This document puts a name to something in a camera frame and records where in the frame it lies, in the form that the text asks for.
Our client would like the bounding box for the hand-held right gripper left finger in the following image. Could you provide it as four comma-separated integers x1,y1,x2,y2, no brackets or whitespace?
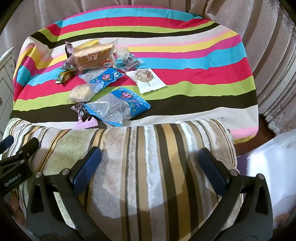
26,146,109,241

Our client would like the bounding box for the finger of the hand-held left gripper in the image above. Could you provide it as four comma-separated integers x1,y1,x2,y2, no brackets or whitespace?
0,136,14,153
0,137,40,167

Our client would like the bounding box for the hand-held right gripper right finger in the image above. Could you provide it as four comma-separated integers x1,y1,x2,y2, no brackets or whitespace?
198,147,274,241

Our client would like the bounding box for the white purple storage box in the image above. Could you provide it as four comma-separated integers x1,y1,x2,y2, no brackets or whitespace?
236,133,296,223

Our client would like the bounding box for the lilac snack packet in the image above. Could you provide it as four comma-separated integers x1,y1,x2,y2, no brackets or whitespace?
74,118,99,130

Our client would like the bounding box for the silver white cabinet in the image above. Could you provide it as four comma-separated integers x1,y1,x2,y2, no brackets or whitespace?
0,47,15,126

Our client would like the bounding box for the blue seed packet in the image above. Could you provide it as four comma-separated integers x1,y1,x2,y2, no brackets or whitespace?
84,88,151,127
79,68,124,89

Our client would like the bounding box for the round pastry in clear packet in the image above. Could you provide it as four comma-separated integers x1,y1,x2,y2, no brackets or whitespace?
68,83,102,103

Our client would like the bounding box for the small green snack packet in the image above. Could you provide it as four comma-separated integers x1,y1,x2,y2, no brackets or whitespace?
55,69,76,84

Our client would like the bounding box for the colourful striped bedsheet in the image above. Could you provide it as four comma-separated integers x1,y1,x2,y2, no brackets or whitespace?
10,6,258,142

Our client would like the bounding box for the dark purple snack packet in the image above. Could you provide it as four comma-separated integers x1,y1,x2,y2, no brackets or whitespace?
64,42,74,59

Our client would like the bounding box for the white round-window nut packet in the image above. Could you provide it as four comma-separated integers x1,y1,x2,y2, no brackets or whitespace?
126,69,167,94

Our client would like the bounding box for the bread in clear packet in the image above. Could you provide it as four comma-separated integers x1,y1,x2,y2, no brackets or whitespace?
67,38,119,70

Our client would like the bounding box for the cracker in clear packet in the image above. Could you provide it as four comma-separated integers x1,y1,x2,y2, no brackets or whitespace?
113,46,130,65

